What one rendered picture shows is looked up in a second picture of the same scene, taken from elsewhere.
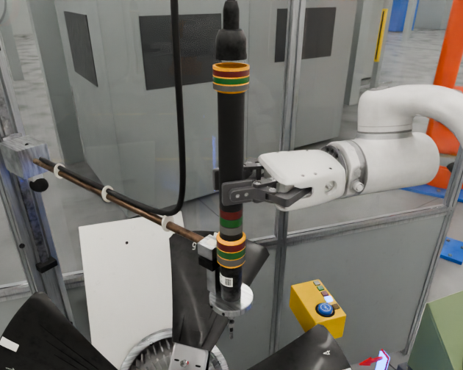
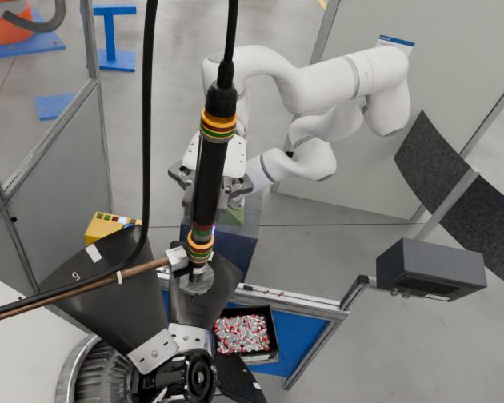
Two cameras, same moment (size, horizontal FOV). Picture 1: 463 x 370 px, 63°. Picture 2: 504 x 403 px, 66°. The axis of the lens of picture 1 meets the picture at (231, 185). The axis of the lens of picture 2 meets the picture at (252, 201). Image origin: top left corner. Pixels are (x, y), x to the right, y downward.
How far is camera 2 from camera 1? 0.52 m
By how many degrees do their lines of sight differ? 63
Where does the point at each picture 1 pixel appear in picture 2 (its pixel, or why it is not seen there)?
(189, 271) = (92, 297)
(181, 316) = (118, 332)
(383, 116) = (238, 83)
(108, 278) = not seen: outside the picture
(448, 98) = (277, 60)
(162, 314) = (50, 360)
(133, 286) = (2, 373)
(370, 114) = not seen: hidden behind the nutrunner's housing
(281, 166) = not seen: hidden behind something
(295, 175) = (239, 165)
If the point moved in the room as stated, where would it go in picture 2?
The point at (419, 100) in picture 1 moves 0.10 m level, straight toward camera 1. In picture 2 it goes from (262, 65) to (302, 96)
